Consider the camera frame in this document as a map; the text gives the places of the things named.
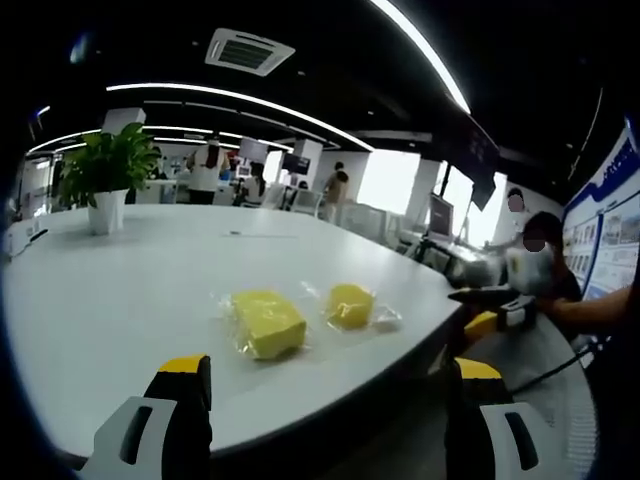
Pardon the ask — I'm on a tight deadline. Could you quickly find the black cable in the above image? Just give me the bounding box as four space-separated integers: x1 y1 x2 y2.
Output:
504 344 601 392

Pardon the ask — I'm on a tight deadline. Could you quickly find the ceiling air conditioner vent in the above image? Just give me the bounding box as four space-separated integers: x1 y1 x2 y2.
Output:
204 27 297 77

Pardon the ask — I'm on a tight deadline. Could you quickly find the grey mesh chair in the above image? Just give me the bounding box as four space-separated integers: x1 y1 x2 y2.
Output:
469 319 599 480

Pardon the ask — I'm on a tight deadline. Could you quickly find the large rectangular yellow silicone block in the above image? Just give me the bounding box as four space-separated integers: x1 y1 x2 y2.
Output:
230 289 308 362

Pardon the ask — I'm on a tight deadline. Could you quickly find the small rounded yellow silicone block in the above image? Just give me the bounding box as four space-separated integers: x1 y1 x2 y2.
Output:
325 283 376 331

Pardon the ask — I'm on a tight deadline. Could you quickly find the long ceiling light strip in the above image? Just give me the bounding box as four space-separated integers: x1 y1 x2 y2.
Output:
368 0 472 115

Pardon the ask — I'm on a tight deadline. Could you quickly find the dark computer monitor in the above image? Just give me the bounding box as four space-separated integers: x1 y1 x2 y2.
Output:
428 193 455 237

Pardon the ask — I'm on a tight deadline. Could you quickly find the green plant in white pot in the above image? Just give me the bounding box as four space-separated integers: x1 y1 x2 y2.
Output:
57 121 162 237

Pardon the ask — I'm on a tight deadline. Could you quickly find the curved ceiling light strip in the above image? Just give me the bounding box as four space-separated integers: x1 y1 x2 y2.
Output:
105 82 375 152

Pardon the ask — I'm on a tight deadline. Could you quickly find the large yellow wrapped cake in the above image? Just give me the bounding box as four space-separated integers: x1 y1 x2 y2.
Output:
212 287 321 365

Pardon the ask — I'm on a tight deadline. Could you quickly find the small yellow wrapped cake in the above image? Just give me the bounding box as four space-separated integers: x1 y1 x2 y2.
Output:
301 280 404 335

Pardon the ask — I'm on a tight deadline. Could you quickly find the person's dark clothing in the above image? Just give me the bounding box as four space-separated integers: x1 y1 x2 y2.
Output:
582 319 640 480

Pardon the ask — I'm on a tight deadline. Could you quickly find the white table socket box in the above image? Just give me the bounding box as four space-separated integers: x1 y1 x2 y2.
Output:
3 219 50 257

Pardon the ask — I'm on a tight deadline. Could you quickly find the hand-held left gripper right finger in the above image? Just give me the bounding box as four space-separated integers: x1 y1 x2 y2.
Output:
443 357 562 480

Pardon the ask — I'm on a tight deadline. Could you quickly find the dark hanging ceiling sign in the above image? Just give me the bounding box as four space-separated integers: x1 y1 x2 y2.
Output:
460 115 502 212

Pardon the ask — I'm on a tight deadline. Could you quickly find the blue and white wall poster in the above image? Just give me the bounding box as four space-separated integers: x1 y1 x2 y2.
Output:
561 118 640 302

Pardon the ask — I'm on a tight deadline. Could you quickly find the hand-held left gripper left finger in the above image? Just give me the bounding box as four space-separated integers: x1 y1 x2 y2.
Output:
79 353 214 480

